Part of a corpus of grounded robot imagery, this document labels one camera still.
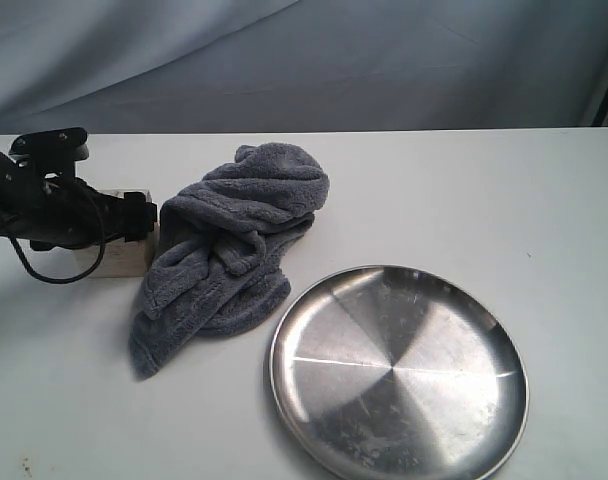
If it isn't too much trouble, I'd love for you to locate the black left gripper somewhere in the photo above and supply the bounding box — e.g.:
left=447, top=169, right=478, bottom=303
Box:
left=0, top=127, right=158, bottom=250

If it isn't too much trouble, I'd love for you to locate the light wooden cube block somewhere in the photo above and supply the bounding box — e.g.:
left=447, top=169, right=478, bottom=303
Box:
left=73, top=189, right=159, bottom=278

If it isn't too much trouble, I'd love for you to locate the grey terry towel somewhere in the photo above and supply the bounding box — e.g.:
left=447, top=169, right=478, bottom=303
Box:
left=128, top=143, right=330, bottom=380

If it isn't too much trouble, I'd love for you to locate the grey backdrop cloth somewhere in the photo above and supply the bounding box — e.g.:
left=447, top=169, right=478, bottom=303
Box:
left=0, top=1, right=608, bottom=134

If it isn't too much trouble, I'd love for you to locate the round stainless steel plate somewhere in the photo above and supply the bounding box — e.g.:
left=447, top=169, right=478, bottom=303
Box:
left=267, top=265, right=529, bottom=479

